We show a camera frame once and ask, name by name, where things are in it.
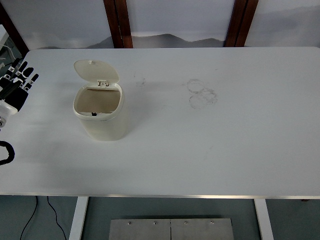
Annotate brown wooden screen post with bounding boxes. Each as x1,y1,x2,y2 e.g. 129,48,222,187
224,0,247,48
114,0,134,49
234,0,260,48
103,0,125,49
0,3,30,56

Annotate landscape painted screen panel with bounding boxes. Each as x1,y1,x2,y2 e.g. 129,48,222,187
245,0,320,48
126,0,236,49
1,0,115,50

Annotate white table leg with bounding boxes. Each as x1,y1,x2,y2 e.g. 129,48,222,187
254,198,275,240
68,196,90,240

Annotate cream plastic trash bin lid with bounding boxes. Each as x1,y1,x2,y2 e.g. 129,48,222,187
73,59,120,87

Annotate grey metal plate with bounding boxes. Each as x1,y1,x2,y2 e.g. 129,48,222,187
108,218,172,240
170,218,235,240

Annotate black floor cable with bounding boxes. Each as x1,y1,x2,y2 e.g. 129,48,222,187
46,196,68,240
19,196,39,240

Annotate cream plastic trash bin body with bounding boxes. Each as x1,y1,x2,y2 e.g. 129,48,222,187
72,82,127,142

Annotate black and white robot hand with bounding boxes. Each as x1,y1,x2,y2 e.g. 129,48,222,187
0,57,40,119

